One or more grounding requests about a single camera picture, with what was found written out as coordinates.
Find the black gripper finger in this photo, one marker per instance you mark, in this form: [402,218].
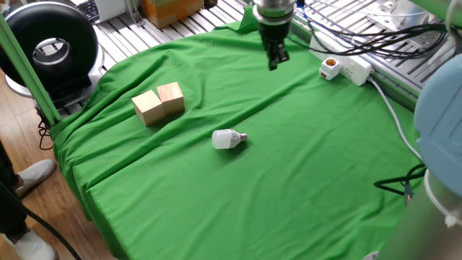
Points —
[279,57]
[269,48]

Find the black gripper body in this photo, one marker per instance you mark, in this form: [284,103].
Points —
[273,34]

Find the white plug-in bulb holder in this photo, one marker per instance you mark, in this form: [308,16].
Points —
[329,68]

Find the white LED bulb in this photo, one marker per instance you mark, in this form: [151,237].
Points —
[223,139]

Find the white power strip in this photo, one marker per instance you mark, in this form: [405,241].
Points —
[355,66]

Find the cardboard box yellow tape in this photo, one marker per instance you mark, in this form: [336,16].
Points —
[169,12]

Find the reddish wooden cube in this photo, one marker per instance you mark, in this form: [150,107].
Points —
[171,97]

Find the pale wooden cube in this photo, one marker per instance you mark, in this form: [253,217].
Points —
[148,108]

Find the green cloth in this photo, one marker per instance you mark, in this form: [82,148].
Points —
[216,198]

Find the white box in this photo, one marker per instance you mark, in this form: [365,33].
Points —
[110,9]

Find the black keyboard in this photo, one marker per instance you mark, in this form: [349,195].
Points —
[90,9]

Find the black trouser leg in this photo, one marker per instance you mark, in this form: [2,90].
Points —
[9,202]

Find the silver mount plate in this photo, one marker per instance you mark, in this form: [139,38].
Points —
[408,14]

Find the green frame post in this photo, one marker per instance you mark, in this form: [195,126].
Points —
[25,68]

